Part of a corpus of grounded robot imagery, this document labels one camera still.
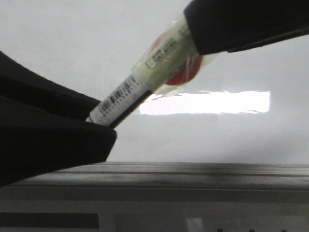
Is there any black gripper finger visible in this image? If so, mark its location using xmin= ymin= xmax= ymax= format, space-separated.
xmin=0 ymin=54 xmax=117 ymax=186
xmin=183 ymin=0 xmax=309 ymax=55

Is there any white whiteboard marker pen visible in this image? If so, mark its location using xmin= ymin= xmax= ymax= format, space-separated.
xmin=86 ymin=16 xmax=217 ymax=128

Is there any white whiteboard with metal frame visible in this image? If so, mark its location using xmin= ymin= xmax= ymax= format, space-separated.
xmin=0 ymin=0 xmax=309 ymax=191

